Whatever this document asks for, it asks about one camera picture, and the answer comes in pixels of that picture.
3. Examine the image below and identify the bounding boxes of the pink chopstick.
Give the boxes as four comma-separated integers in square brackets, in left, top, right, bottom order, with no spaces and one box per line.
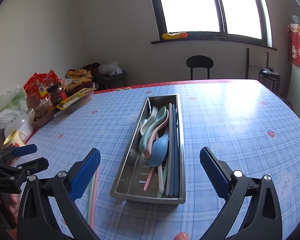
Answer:
[90,168,99,230]

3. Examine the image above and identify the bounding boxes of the blue plastic spoon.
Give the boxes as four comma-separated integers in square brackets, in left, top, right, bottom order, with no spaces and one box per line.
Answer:
[148,129,169,167]

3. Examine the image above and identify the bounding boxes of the pink plastic spoon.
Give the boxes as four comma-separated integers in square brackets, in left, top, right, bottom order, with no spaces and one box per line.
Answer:
[143,110,169,191]

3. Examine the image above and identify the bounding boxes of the teal plastic spoon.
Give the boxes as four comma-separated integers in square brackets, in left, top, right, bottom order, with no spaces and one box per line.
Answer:
[139,106,167,153]

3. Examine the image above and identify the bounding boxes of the cream white plastic spoon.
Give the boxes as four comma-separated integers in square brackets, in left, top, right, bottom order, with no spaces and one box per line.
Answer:
[140,106,158,136]

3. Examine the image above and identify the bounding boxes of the person's right hand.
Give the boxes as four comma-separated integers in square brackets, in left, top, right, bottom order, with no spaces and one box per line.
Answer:
[174,232,190,240]

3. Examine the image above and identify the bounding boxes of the cream mug with print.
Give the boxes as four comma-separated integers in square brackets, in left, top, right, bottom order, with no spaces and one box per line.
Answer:
[3,129,26,148]

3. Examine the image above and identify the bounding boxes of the brown pastry box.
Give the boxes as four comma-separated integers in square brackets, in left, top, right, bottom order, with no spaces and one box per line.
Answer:
[33,98,54,128]

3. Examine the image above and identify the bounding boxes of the white plastic bag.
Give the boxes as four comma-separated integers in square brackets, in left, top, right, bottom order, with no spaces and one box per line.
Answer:
[0,85,28,129]

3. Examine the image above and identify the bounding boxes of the blue plaid table mat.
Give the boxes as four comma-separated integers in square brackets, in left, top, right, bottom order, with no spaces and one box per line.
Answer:
[18,80,300,239]

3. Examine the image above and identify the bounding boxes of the red snack bags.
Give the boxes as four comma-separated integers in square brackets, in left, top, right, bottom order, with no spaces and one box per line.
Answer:
[24,70,59,100]

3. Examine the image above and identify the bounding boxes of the stainless steel utensil tray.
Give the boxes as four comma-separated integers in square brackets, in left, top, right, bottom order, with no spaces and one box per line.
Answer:
[110,94,186,205]

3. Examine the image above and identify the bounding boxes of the dark sauce jar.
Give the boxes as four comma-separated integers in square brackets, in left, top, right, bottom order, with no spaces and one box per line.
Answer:
[47,82,67,106]

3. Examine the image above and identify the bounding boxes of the yellow packaged food tray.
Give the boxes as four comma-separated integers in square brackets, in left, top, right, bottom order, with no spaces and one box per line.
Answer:
[56,88,95,111]

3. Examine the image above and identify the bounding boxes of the yellow snack packages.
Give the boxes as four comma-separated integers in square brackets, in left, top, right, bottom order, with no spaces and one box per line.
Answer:
[65,69,93,96]

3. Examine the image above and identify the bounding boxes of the black side chair with bag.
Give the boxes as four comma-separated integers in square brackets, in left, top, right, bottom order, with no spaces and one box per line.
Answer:
[82,62,127,90]

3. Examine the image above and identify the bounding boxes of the black electric pressure cooker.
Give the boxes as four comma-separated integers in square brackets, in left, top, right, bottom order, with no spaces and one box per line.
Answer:
[258,67,281,95]

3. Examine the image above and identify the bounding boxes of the black round stool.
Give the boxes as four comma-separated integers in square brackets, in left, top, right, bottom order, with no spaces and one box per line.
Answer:
[186,55,214,80]

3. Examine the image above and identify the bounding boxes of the black metal rack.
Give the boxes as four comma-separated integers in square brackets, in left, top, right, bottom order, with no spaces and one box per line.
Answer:
[245,48,269,80]

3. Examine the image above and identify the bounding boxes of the yellow orange toy on sill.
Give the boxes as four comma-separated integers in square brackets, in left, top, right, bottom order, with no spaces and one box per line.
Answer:
[161,32,188,40]

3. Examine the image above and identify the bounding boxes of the red cloth on refrigerator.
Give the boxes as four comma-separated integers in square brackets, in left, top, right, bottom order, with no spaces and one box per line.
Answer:
[288,23,300,68]

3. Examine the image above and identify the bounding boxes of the window with dark frame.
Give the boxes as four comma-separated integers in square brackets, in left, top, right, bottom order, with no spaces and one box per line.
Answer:
[151,0,273,49]

